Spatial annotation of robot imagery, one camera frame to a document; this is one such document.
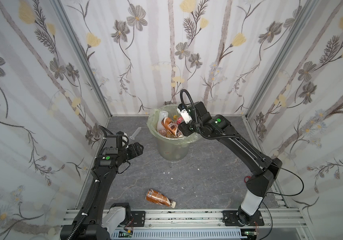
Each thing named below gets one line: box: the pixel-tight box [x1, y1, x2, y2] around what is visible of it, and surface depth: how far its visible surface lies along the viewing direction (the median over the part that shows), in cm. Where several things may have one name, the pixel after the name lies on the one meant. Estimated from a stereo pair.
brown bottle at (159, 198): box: [145, 188, 177, 209], surface depth 78 cm
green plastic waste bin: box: [146, 104, 202, 162], surface depth 85 cm
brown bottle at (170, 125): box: [161, 117, 179, 138], surface depth 81 cm
